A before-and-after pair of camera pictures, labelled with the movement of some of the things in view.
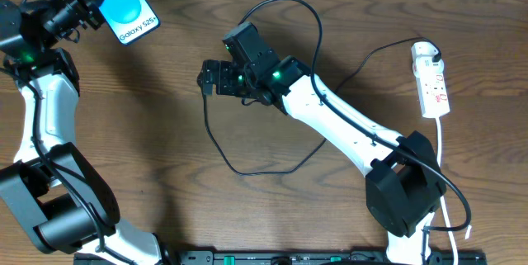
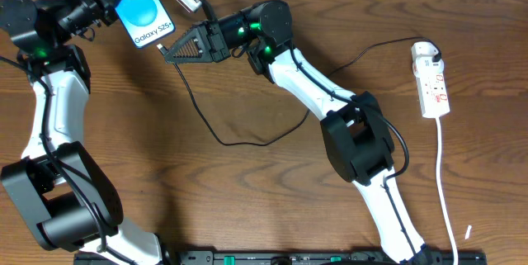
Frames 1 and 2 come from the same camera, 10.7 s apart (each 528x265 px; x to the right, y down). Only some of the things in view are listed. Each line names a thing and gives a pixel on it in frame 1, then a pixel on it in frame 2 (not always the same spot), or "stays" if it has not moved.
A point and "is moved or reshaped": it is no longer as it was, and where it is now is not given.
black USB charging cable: x=323 y=140 -> x=310 y=113
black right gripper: x=212 y=77 -> x=215 y=41
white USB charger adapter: x=423 y=65 stays
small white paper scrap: x=468 y=232 stays
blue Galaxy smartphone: x=128 y=11 is moved or reshaped
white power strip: x=433 y=96 stays
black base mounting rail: x=327 y=257 stays
